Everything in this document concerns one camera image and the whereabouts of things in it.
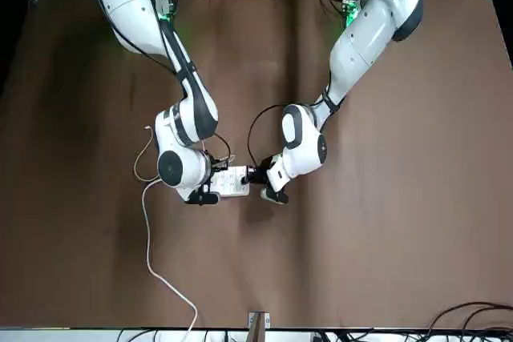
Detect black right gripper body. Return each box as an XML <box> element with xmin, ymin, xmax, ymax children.
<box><xmin>207</xmin><ymin>152</ymin><xmax>228</xmax><ymax>175</ymax></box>

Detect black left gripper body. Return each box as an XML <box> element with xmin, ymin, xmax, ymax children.
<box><xmin>247</xmin><ymin>157</ymin><xmax>274</xmax><ymax>187</ymax></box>

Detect white power strip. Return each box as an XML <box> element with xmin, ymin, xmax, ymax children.
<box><xmin>209</xmin><ymin>164</ymin><xmax>251</xmax><ymax>199</ymax></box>

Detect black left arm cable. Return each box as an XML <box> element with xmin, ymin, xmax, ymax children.
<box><xmin>247</xmin><ymin>103</ymin><xmax>288</xmax><ymax>169</ymax></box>

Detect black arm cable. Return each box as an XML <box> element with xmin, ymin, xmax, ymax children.
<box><xmin>93</xmin><ymin>0</ymin><xmax>190</xmax><ymax>99</ymax></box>
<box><xmin>247</xmin><ymin>103</ymin><xmax>288</xmax><ymax>169</ymax></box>

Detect thin white charger cable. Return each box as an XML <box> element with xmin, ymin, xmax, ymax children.
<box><xmin>132</xmin><ymin>125</ymin><xmax>162</xmax><ymax>183</ymax></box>

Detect white power strip cord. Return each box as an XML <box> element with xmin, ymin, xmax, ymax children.
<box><xmin>141</xmin><ymin>179</ymin><xmax>200</xmax><ymax>342</ymax></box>

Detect aluminium post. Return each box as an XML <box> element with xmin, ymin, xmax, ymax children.
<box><xmin>247</xmin><ymin>310</ymin><xmax>271</xmax><ymax>342</ymax></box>

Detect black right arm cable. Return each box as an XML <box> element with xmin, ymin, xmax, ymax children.
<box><xmin>93</xmin><ymin>0</ymin><xmax>190</xmax><ymax>99</ymax></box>

